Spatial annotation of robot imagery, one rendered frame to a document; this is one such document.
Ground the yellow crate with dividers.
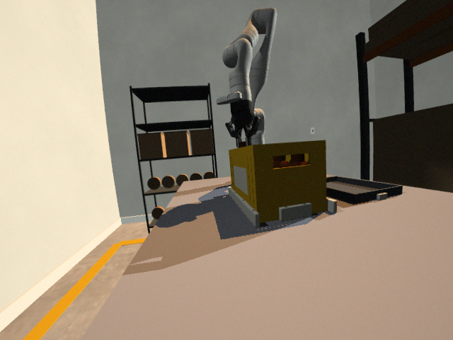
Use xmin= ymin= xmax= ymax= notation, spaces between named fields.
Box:
xmin=229 ymin=140 xmax=327 ymax=223

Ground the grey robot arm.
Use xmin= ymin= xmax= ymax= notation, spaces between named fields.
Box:
xmin=216 ymin=8 xmax=277 ymax=145

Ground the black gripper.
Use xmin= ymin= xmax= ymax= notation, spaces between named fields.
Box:
xmin=225 ymin=100 xmax=261 ymax=148

